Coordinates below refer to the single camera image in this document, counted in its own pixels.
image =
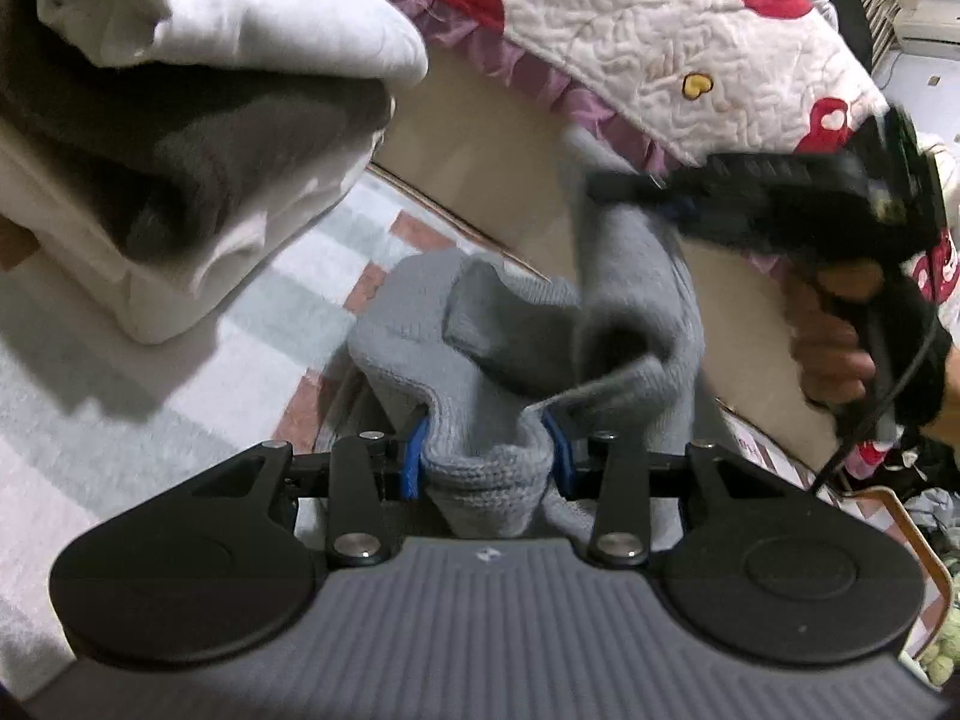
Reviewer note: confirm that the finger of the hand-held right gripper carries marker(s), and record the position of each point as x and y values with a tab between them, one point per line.
630	190

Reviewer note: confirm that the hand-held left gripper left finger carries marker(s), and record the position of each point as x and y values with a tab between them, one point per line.
412	457

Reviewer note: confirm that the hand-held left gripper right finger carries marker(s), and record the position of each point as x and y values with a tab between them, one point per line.
561	457

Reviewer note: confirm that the grey knit sweater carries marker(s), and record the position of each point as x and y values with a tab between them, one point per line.
487	465

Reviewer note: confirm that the stack of folded clothes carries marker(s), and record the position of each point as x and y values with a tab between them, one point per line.
187	157

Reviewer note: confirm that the person's right hand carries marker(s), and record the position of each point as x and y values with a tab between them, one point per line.
825	360

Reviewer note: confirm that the beige bed base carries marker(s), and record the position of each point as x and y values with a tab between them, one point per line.
487	150

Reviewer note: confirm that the white quilted bedspread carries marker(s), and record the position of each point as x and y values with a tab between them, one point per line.
637	30

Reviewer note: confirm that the black chair back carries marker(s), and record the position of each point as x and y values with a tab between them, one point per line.
847	15

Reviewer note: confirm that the white radiator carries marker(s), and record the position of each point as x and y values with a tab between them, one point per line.
881	22

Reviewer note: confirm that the checkered rug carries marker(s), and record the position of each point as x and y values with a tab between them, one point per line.
187	405

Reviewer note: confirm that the grey-blue cloth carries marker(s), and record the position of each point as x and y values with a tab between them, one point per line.
937	510

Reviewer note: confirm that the green plush toy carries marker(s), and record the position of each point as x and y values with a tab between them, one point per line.
945	645

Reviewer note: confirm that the folded pale grey garment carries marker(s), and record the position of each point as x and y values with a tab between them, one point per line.
225	7

